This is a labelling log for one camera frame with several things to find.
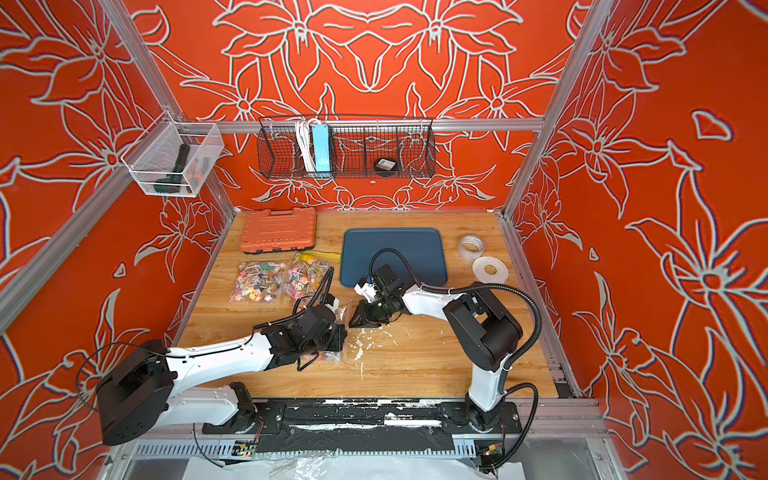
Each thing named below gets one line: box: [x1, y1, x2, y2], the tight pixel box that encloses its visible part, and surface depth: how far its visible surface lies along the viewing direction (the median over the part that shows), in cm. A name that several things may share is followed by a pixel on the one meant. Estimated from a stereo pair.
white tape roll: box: [472, 256, 509, 284], surface depth 103 cm
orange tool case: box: [240, 207, 317, 254], surface depth 112 cm
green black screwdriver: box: [154, 144, 190, 194], surface depth 83 cm
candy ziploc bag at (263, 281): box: [229, 260, 288, 304], surface depth 98 cm
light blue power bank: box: [312, 124, 332, 177], surface depth 92 cm
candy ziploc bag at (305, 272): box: [282, 252, 341, 301], surface depth 100 cm
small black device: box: [375, 158, 397, 172], surface depth 97 cm
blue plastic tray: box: [340, 228, 447, 288], surface depth 112 cm
